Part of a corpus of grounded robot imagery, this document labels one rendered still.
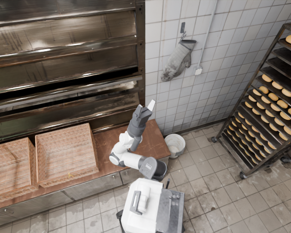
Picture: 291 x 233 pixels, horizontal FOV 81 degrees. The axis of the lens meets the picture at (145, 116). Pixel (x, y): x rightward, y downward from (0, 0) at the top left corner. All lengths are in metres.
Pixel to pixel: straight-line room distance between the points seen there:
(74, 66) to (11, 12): 0.48
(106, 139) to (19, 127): 0.86
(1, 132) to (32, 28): 1.09
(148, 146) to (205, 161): 1.03
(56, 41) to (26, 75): 0.38
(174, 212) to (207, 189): 1.63
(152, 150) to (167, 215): 1.13
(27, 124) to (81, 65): 0.85
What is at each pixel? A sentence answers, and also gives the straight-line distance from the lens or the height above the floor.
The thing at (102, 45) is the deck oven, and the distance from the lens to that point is 1.47.
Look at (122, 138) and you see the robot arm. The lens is 0.95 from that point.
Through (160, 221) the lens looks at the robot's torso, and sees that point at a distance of 0.96.
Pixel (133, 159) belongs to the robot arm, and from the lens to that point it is 1.10.
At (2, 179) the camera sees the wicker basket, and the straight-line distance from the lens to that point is 2.36.
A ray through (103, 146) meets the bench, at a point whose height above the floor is 0.58.
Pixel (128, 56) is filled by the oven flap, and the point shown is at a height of 1.54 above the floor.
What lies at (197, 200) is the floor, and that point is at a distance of 2.49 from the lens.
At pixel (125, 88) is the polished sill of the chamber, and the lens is 1.77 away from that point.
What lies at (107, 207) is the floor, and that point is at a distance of 2.43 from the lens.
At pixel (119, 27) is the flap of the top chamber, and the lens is 1.44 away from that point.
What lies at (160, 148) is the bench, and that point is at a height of 0.58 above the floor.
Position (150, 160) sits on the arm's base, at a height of 1.42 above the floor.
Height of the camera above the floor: 2.34
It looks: 51 degrees down
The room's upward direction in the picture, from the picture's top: straight up
